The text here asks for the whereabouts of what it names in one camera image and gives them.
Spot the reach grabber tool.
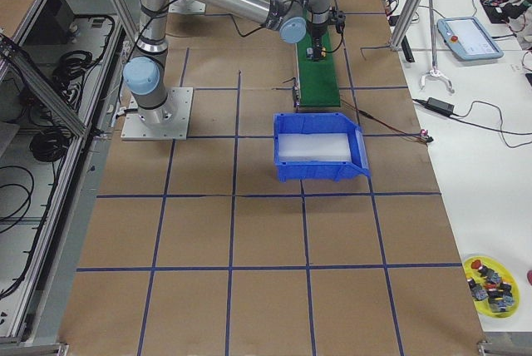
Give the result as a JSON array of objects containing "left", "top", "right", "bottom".
[{"left": 420, "top": 0, "right": 455, "bottom": 94}]

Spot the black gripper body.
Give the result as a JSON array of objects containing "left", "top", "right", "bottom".
[{"left": 309, "top": 21, "right": 328, "bottom": 51}]

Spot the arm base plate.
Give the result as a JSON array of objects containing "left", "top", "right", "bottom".
[{"left": 121, "top": 87, "right": 194, "bottom": 141}]

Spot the right blue plastic bin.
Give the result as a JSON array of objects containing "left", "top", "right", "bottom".
[{"left": 273, "top": 112, "right": 371, "bottom": 182}]

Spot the green conveyor belt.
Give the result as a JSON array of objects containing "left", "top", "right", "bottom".
[{"left": 293, "top": 0, "right": 342, "bottom": 110}]

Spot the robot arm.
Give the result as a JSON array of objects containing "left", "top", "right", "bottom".
[{"left": 123, "top": 0, "right": 344, "bottom": 126}]

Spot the yellow plate of buttons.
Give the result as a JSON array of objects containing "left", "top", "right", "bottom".
[{"left": 462, "top": 255, "right": 520, "bottom": 319}]

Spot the black power adapter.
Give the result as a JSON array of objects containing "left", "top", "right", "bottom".
[{"left": 426, "top": 97, "right": 454, "bottom": 116}]

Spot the yellow push button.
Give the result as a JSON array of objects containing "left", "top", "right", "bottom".
[{"left": 306, "top": 47, "right": 327, "bottom": 62}]

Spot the teach pendant tablet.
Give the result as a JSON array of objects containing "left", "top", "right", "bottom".
[{"left": 436, "top": 17, "right": 504, "bottom": 62}]

